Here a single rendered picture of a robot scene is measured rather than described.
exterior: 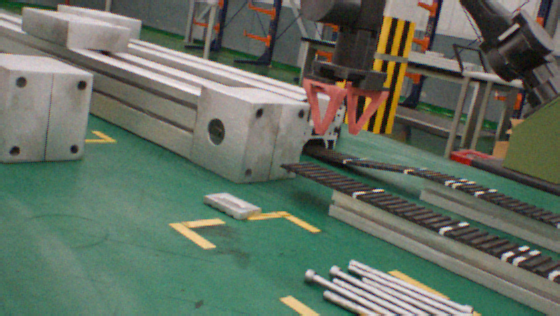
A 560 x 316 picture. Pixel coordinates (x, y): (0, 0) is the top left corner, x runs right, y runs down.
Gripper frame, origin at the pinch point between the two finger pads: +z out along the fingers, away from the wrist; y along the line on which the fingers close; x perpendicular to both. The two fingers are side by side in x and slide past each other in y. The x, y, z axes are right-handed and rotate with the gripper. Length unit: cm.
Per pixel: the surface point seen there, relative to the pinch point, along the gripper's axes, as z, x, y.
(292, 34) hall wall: 18, -755, -785
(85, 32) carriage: -6.1, -35.1, 22.3
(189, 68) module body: -2.8, -29.4, 5.6
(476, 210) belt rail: 3.8, 24.0, 1.0
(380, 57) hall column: 0, -181, -265
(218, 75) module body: -3.1, -21.9, 5.4
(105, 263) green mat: 5, 19, 48
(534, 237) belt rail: 4.2, 31.4, 1.2
